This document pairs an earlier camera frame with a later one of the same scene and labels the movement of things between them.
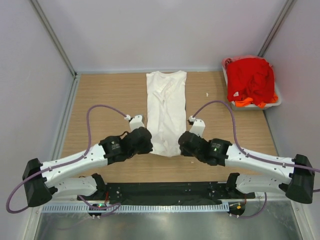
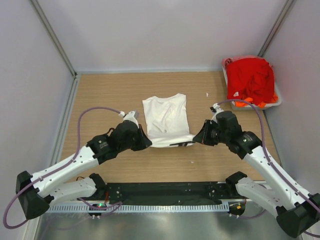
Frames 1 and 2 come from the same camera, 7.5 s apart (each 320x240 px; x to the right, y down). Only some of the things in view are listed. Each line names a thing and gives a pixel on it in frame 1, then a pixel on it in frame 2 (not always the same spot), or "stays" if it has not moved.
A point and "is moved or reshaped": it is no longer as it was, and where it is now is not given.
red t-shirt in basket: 250,77 stays
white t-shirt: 166,102 is moved or reshaped
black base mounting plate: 167,192 stays
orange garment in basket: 248,101 stays
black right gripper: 184,152 to 203,137
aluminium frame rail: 242,201 stays
